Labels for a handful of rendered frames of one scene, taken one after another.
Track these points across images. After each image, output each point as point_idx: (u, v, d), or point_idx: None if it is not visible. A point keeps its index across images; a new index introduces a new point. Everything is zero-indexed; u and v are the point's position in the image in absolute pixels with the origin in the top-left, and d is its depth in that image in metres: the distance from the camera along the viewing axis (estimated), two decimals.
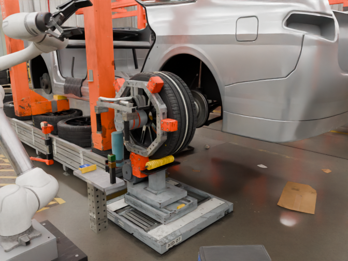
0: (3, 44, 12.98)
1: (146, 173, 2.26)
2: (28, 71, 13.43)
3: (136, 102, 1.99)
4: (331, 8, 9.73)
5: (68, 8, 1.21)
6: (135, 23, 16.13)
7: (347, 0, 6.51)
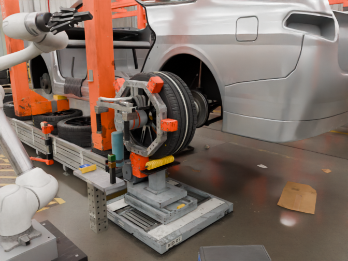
0: (3, 44, 12.98)
1: (146, 173, 2.26)
2: (28, 71, 13.43)
3: (136, 102, 1.99)
4: (331, 8, 9.73)
5: (67, 16, 1.19)
6: (135, 23, 16.13)
7: (347, 0, 6.51)
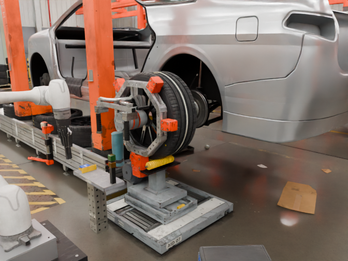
0: (3, 44, 12.98)
1: (146, 173, 2.26)
2: (28, 71, 13.43)
3: (136, 102, 1.99)
4: (331, 8, 9.73)
5: None
6: (135, 23, 16.13)
7: (347, 0, 6.51)
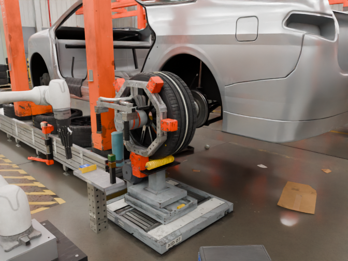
0: (3, 44, 12.98)
1: (146, 173, 2.26)
2: (28, 71, 13.43)
3: (136, 102, 1.99)
4: (331, 8, 9.73)
5: None
6: (135, 23, 16.13)
7: (347, 0, 6.51)
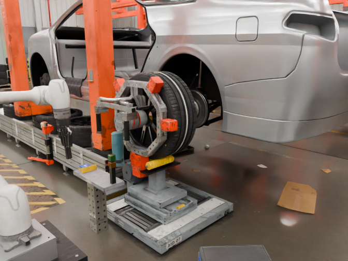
0: (3, 44, 12.98)
1: (146, 173, 2.26)
2: (28, 71, 13.43)
3: (136, 102, 1.99)
4: (331, 8, 9.73)
5: None
6: (135, 23, 16.13)
7: (347, 0, 6.51)
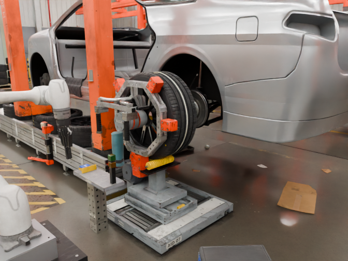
0: (3, 44, 12.98)
1: (146, 173, 2.26)
2: (28, 71, 13.43)
3: (136, 102, 1.99)
4: (331, 8, 9.73)
5: None
6: (135, 23, 16.13)
7: (347, 0, 6.51)
